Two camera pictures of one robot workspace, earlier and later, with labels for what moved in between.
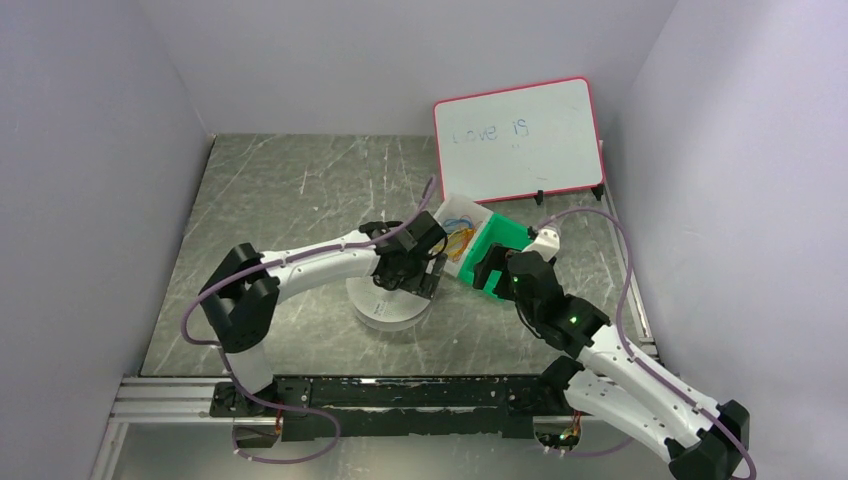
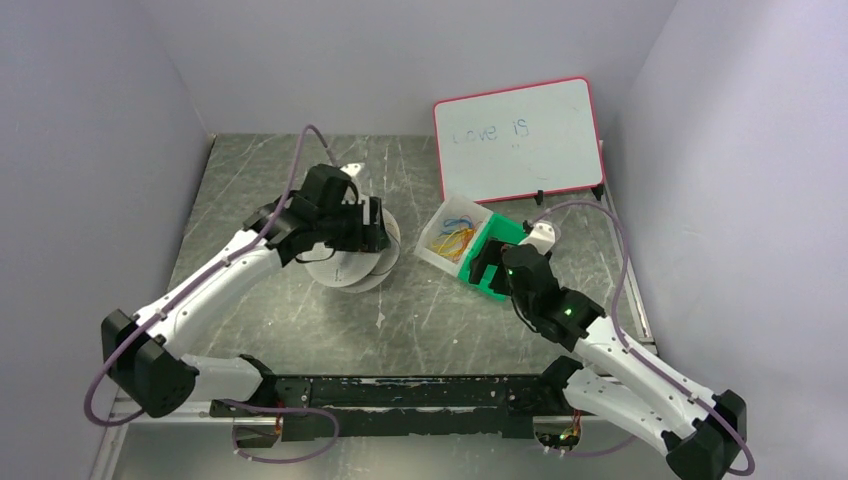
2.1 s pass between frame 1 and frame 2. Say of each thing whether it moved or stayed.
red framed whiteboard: stayed
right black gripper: stayed
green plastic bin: stayed
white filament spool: moved
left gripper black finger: moved
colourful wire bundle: stayed
